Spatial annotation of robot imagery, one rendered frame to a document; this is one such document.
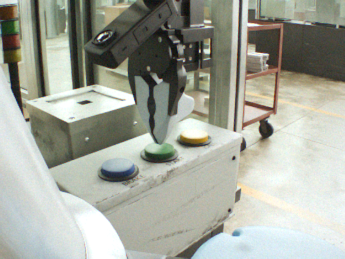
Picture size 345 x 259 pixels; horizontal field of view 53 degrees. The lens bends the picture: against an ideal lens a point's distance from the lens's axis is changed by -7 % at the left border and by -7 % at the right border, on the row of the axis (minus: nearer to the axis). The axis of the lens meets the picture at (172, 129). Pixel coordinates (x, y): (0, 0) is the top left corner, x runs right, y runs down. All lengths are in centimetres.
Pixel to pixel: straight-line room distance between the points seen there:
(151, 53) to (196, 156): 15
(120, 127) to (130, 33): 33
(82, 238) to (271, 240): 11
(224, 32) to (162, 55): 19
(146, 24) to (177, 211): 25
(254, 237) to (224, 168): 35
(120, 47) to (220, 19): 25
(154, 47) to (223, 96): 22
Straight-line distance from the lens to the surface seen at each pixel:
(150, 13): 41
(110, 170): 44
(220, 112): 63
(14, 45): 84
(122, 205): 43
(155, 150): 48
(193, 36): 44
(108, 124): 67
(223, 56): 60
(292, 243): 22
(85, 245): 17
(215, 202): 57
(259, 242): 21
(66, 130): 63
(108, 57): 38
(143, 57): 45
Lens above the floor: 111
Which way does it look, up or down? 21 degrees down
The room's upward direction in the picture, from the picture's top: straight up
